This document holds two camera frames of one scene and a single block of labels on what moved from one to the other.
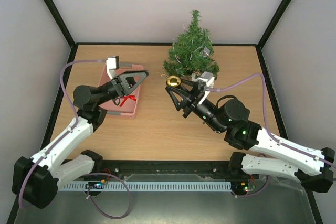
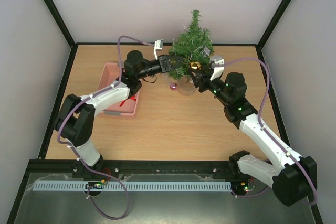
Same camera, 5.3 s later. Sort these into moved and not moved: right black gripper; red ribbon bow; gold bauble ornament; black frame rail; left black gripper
Moved: gold bauble ornament; left black gripper; right black gripper
Not moved: red ribbon bow; black frame rail
